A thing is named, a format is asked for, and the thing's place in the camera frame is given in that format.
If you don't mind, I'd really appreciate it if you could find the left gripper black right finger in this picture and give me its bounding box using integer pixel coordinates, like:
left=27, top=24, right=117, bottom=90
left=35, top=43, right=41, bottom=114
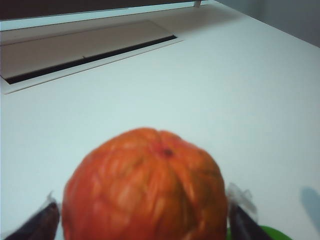
left=226, top=182, right=276, bottom=240

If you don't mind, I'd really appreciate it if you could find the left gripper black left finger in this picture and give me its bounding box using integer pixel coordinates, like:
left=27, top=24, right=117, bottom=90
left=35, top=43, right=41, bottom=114
left=3, top=191, right=61, bottom=240

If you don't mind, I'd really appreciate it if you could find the green apple with stem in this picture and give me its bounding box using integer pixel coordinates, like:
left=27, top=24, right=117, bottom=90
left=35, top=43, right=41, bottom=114
left=226, top=224, right=292, bottom=240

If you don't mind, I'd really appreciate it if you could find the wrinkled orange fruit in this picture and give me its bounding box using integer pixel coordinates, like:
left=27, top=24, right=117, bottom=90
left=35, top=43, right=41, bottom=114
left=61, top=127, right=228, bottom=240

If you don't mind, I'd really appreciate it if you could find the grey desk cable flap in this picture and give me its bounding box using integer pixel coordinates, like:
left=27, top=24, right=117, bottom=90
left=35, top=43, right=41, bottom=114
left=0, top=19, right=185, bottom=95

